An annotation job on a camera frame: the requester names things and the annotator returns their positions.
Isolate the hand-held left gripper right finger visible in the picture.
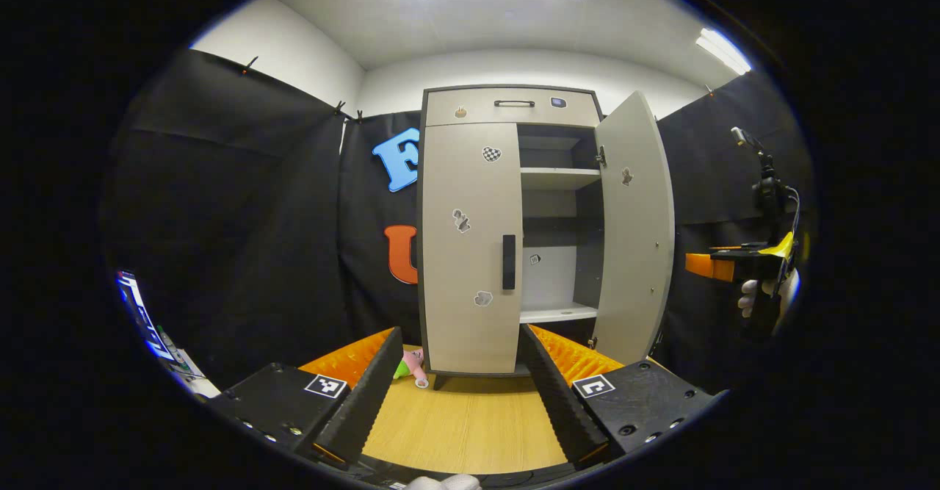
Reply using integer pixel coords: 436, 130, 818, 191
520, 323, 724, 467

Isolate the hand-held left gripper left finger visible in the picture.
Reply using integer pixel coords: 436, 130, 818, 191
220, 326, 405, 467

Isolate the beige shoe cabinet door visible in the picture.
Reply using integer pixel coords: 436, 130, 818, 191
422, 123, 524, 375
591, 91, 676, 366

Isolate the beige double-door shoe cabinet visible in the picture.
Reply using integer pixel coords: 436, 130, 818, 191
416, 84, 610, 392

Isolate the pink green plush toy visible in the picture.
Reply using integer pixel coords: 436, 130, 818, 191
394, 348, 430, 389

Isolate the black backdrop cloth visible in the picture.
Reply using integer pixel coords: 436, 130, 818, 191
103, 48, 816, 395

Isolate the small ceiling light panel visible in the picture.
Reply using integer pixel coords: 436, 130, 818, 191
695, 27, 753, 76

